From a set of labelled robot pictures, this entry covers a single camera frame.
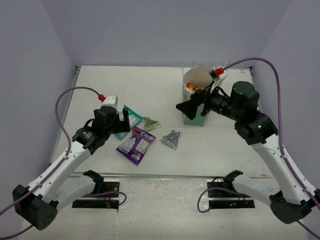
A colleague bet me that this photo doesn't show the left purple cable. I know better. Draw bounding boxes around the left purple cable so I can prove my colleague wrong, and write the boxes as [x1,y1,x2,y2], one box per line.
[0,86,105,240]

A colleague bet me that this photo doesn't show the orange snack packet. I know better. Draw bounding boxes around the orange snack packet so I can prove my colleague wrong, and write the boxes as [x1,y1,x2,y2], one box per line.
[185,82,198,91]

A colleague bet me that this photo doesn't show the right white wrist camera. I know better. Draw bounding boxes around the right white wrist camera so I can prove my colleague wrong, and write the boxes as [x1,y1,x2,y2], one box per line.
[209,66,227,93]

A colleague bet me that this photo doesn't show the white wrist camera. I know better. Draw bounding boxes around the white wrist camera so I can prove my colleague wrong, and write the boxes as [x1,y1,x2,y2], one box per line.
[101,95,119,110]
[209,66,227,93]

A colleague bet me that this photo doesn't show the small green wrapper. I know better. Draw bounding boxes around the small green wrapper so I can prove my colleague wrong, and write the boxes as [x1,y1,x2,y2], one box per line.
[142,116,161,131]

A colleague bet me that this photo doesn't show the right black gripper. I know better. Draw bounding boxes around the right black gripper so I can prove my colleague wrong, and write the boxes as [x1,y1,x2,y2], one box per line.
[177,79,245,122]

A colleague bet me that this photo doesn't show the green paper bag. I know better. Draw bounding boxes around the green paper bag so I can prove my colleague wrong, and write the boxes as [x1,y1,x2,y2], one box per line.
[182,65,220,127]

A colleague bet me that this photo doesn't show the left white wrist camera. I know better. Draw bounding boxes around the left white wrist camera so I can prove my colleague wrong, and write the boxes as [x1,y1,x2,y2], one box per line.
[101,95,119,110]

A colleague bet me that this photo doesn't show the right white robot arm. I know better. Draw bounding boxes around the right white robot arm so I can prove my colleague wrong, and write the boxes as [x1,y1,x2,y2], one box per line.
[176,81,320,224]

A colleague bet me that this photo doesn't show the purple snack packet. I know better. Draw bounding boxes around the purple snack packet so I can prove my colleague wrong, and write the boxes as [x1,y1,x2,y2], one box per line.
[116,126,156,166]

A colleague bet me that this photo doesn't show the red chips bag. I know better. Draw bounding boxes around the red chips bag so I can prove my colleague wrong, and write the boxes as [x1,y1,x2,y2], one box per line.
[193,87,204,91]

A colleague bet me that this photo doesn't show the silver foil wrapper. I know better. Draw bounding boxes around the silver foil wrapper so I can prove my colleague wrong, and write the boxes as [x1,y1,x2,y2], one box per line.
[161,130,181,150]

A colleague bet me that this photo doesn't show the teal snack packet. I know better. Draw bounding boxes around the teal snack packet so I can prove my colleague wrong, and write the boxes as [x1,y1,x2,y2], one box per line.
[114,105,143,140]

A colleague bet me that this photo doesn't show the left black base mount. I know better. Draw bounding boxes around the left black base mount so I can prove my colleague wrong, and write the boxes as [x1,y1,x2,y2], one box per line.
[72,180,120,210]

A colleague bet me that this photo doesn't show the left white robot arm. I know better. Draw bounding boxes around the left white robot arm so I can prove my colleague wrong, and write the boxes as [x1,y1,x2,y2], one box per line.
[12,106,130,231]

